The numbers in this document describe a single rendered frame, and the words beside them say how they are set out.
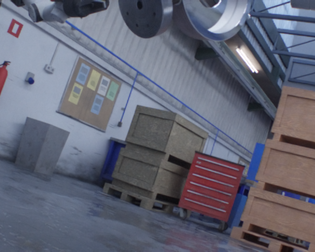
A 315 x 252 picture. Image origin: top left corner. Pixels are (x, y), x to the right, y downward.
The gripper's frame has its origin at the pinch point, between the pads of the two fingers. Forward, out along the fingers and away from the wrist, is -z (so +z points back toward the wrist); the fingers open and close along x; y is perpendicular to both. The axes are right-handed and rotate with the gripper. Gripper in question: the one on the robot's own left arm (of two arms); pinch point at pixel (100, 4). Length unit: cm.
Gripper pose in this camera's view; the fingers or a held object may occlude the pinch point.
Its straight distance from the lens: 138.6
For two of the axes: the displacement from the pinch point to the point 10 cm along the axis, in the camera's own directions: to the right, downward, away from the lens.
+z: -6.5, -2.1, 7.3
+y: -1.5, -9.0, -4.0
